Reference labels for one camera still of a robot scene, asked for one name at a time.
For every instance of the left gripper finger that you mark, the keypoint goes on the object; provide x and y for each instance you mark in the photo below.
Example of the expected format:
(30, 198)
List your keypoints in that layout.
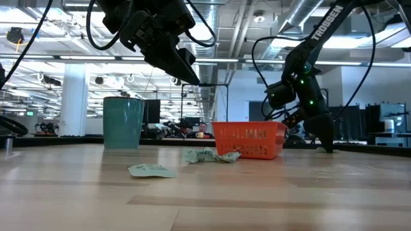
(160, 61)
(180, 57)

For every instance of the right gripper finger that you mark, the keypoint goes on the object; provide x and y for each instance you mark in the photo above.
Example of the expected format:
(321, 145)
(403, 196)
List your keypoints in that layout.
(324, 134)

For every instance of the orange plastic basket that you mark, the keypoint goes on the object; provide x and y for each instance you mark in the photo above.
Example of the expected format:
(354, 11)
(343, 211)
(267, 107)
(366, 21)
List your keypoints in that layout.
(248, 141)

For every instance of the packets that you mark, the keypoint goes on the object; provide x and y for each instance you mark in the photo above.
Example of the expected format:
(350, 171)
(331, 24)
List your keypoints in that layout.
(200, 155)

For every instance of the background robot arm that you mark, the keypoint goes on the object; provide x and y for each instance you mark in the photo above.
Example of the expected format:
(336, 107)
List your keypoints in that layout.
(46, 128)

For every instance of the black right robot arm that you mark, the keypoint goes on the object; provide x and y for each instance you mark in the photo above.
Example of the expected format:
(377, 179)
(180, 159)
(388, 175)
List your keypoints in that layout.
(324, 24)

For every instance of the black monitor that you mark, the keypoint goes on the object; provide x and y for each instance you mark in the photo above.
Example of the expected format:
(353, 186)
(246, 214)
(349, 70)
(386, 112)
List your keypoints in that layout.
(151, 110)

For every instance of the white roll container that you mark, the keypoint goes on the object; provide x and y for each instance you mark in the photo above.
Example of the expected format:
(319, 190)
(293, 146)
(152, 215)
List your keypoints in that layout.
(389, 125)

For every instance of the grey cabinet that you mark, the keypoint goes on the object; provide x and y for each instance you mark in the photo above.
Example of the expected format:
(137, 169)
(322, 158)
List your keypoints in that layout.
(393, 112)

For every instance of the teal cup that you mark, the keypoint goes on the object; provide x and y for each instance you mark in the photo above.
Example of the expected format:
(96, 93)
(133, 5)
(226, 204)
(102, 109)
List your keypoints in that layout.
(123, 123)

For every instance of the person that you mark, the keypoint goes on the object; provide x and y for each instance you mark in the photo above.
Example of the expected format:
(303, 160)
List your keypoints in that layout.
(186, 131)
(203, 128)

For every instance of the yellow mug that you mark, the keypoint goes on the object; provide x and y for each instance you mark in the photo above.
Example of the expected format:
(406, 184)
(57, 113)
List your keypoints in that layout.
(199, 135)

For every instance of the white pillar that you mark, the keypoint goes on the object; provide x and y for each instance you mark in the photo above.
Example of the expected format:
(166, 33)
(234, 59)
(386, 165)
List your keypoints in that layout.
(74, 99)

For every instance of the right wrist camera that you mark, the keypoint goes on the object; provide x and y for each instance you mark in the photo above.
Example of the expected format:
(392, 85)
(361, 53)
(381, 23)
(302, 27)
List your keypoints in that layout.
(281, 94)

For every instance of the black stand frame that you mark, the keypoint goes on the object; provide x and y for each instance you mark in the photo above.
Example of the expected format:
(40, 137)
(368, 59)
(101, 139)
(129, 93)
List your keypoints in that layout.
(205, 85)

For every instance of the small silver post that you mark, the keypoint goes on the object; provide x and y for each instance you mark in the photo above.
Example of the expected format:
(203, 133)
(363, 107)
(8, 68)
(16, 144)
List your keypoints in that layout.
(8, 146)

